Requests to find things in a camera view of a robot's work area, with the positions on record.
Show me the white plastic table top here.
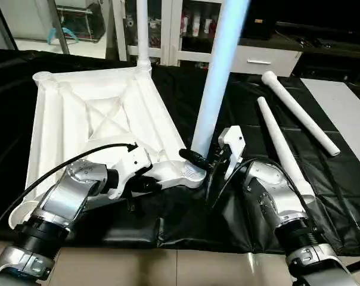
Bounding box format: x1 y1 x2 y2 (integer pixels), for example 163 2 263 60
8 66 208 231

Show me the white glass door cabinet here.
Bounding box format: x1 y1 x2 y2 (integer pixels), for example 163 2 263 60
111 0 228 66

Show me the white drawer unit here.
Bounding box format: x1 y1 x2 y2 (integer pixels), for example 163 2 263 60
231 45 303 77

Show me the white side board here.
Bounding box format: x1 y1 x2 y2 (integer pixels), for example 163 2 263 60
300 77 360 179

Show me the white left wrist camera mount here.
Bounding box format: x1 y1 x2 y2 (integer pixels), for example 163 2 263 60
105 146 153 201

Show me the teal small stool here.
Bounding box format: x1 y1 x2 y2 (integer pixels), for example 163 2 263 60
48 27 79 46

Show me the black metal table leg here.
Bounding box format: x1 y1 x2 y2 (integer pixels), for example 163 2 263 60
346 256 360 275

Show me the white plastic table leg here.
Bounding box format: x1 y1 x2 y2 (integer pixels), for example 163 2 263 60
262 70 342 157
135 0 153 73
189 0 251 181
257 97 317 204

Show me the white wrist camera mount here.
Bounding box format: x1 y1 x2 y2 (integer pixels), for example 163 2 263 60
105 146 153 201
218 126 247 181

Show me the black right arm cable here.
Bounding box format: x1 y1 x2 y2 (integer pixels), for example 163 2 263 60
204 152 306 210

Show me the grey metal storage rack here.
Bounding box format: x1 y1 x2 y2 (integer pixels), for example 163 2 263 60
55 3 107 43

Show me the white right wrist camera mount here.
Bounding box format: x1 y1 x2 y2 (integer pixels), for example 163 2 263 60
218 126 247 181

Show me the black plastic mat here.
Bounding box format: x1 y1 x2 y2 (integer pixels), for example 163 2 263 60
0 48 360 257

